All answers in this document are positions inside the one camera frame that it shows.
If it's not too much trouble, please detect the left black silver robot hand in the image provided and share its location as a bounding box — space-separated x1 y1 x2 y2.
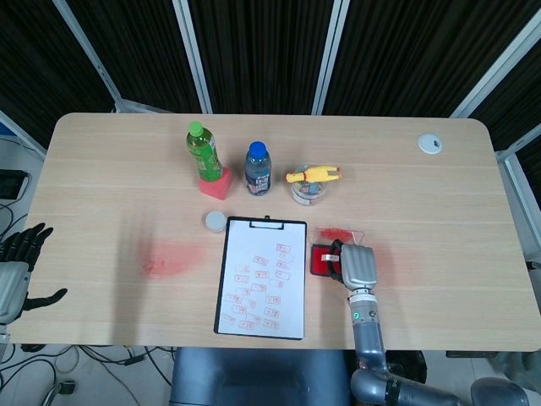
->
0 222 68 326

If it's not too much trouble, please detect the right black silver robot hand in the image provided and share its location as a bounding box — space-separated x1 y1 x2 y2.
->
323 239 379 292

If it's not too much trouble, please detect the red ink pad clear lid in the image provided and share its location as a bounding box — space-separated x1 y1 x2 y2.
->
309 227 367 278

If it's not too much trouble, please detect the clear plastic jar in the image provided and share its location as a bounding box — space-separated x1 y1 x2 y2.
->
289 179 329 207

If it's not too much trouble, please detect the black device on stand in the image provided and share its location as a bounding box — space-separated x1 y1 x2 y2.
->
0 169 31 200

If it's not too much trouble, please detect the black clipboard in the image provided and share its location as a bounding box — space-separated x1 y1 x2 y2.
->
213 215 309 341

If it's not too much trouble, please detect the yellow rubber chicken toy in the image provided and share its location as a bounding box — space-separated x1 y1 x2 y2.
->
285 164 343 185

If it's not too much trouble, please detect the white paper with red stamps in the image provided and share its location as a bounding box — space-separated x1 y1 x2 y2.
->
217 218 306 339

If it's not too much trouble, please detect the black trash bin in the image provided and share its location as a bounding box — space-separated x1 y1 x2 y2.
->
385 349 429 384

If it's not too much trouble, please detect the blue cap drink bottle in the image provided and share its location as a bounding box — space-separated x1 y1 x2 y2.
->
244 140 272 198

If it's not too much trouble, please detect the small grey round lid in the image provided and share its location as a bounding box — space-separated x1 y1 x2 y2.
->
205 211 228 234

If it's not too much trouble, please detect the pink foam cube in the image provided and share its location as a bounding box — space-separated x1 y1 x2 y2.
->
198 166 235 200

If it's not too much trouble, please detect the green tea bottle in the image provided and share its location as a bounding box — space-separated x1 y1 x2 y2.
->
186 121 224 183

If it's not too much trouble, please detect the white round cable grommet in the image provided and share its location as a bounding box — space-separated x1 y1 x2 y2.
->
417 133 445 156

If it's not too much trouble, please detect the black table frame bar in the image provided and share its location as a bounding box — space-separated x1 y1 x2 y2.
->
445 349 500 359

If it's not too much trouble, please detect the white partition frame post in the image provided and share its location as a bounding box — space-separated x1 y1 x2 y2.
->
311 0 350 115
172 0 213 114
449 16 541 119
52 0 124 113

